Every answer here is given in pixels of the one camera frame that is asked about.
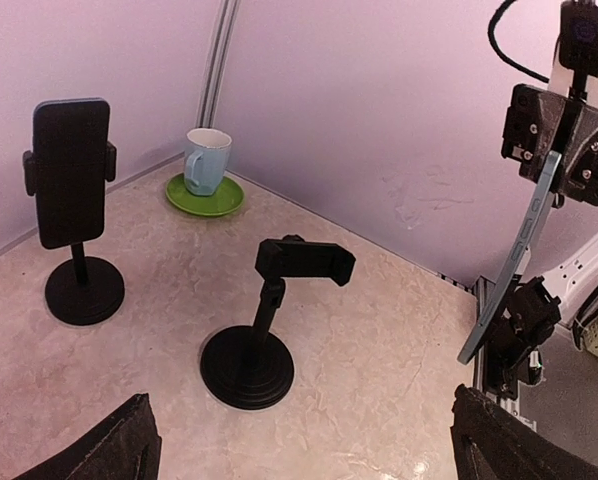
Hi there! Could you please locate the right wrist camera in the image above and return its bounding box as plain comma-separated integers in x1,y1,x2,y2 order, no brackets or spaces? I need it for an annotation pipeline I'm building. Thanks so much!
548,0,598,109

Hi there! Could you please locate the phone with teal case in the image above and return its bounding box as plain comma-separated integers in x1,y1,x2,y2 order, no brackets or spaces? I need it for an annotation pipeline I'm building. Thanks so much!
457,151,562,365

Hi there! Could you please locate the right aluminium frame post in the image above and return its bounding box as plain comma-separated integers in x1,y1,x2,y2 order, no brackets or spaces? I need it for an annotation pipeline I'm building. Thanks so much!
196,0,241,128

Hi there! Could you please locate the white blue mug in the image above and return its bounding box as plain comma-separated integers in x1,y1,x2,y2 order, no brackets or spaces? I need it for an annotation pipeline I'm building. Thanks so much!
184,128,232,197

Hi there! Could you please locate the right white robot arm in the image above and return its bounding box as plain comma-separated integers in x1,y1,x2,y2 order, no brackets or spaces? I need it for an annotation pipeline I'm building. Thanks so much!
502,84,598,327

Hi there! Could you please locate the front aluminium rail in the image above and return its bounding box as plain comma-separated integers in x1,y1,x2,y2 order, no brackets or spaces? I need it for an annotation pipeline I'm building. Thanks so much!
436,272,538,436

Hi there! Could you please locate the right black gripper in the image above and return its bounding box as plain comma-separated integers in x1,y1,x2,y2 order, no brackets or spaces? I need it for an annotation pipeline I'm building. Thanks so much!
501,84,598,205

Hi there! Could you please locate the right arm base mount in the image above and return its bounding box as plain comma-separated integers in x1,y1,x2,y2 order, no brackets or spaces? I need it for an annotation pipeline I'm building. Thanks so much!
473,276,561,403

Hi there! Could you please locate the phone with dark-blue case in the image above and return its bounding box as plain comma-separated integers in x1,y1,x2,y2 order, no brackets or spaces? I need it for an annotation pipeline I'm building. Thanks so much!
25,98,114,249

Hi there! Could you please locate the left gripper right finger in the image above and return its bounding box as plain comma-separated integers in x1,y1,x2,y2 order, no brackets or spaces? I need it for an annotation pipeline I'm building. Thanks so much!
451,384,598,480

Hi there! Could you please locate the black clamp phone stand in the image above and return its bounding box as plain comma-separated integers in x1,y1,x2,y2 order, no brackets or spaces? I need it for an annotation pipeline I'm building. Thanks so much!
23,144,125,327

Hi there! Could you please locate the green saucer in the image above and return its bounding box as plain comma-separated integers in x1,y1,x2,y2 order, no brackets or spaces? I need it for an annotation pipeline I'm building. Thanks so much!
165,174,245,218

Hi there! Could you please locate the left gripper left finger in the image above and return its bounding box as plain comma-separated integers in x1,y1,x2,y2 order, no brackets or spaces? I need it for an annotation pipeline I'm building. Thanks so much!
18,393,162,480

